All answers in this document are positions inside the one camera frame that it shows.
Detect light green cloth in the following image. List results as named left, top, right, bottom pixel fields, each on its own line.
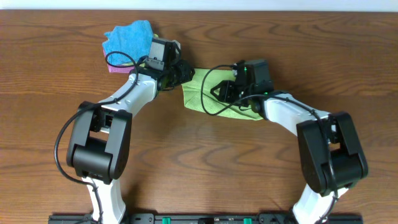
left=182, top=68, right=262, bottom=121

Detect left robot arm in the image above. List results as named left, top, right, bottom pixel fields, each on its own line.
left=66, top=37, right=195, bottom=223

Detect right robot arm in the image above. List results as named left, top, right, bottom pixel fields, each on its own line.
left=210, top=80, right=369, bottom=223

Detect green folded cloth in stack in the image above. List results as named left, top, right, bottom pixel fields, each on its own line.
left=123, top=34, right=159, bottom=67

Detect blue folded cloth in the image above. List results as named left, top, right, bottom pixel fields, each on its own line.
left=102, top=20, right=154, bottom=62

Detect purple folded cloth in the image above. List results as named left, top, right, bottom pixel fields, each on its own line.
left=107, top=62, right=134, bottom=73

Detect left black cable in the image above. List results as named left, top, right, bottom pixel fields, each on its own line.
left=53, top=51, right=147, bottom=224

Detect black cable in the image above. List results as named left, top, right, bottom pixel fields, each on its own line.
left=53, top=51, right=147, bottom=224
left=200, top=64, right=340, bottom=218

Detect right black cable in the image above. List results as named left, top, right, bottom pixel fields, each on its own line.
left=200, top=64, right=340, bottom=218

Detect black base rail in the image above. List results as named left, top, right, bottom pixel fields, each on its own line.
left=48, top=212, right=364, bottom=224

